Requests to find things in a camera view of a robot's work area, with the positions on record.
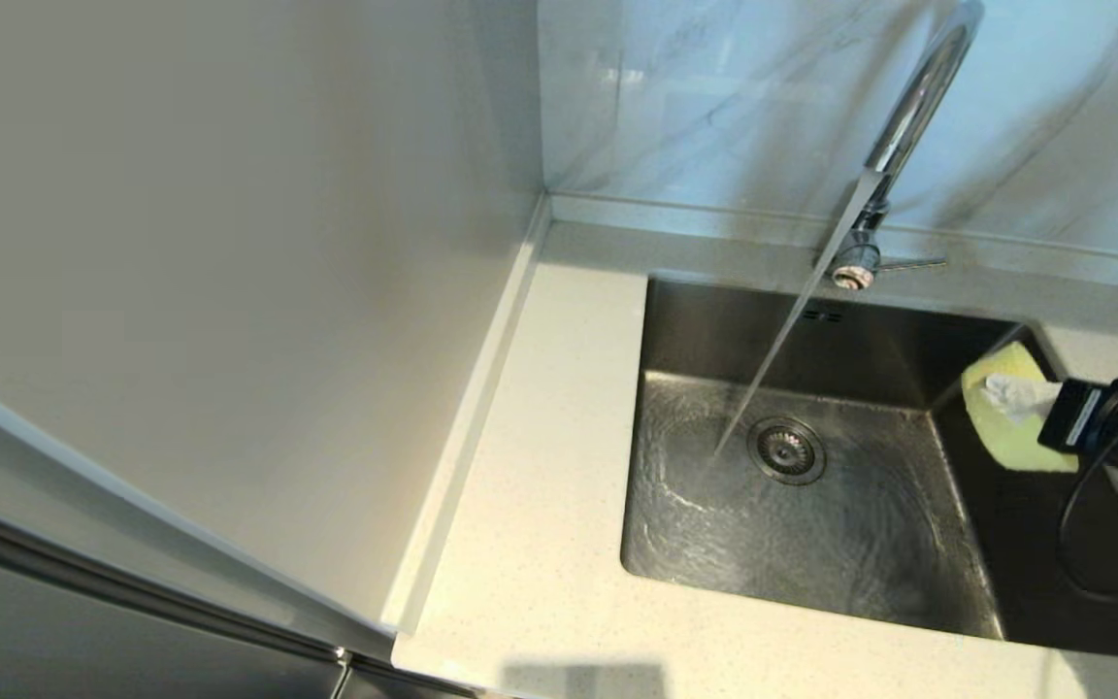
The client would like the yellow plastic bowl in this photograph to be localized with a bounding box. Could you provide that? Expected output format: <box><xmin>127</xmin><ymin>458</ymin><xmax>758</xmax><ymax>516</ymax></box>
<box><xmin>960</xmin><ymin>340</ymin><xmax>1081</xmax><ymax>475</ymax></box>

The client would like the stainless steel sink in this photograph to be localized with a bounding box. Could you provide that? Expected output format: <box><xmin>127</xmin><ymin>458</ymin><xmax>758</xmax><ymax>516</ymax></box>
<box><xmin>620</xmin><ymin>272</ymin><xmax>1118</xmax><ymax>663</ymax></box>

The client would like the round metal drain strainer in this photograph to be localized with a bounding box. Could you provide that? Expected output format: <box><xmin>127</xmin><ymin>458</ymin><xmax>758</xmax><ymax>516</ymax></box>
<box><xmin>748</xmin><ymin>416</ymin><xmax>828</xmax><ymax>485</ymax></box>

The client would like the chrome gooseneck faucet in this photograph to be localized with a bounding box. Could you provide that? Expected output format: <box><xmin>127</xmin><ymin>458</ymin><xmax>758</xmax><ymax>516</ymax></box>
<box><xmin>831</xmin><ymin>0</ymin><xmax>987</xmax><ymax>292</ymax></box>

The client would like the grey refrigerator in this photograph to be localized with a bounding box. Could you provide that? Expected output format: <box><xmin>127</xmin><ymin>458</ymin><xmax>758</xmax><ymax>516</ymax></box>
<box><xmin>0</xmin><ymin>364</ymin><xmax>482</xmax><ymax>699</ymax></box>

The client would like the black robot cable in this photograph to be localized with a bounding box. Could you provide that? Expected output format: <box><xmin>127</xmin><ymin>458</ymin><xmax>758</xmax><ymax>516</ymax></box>
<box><xmin>1056</xmin><ymin>398</ymin><xmax>1118</xmax><ymax>601</ymax></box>

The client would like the chrome refrigerator handle strip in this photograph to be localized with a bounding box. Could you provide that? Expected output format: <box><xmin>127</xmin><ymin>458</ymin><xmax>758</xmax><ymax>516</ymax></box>
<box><xmin>0</xmin><ymin>495</ymin><xmax>358</xmax><ymax>699</ymax></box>

